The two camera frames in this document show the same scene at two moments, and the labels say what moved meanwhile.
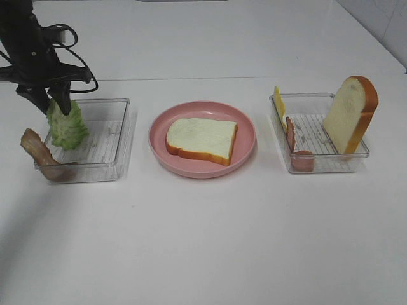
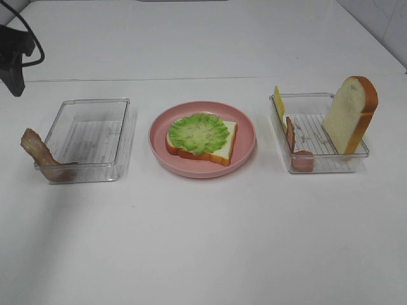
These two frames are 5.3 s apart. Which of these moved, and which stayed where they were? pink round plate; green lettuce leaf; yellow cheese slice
Moved: green lettuce leaf
Stayed: yellow cheese slice; pink round plate
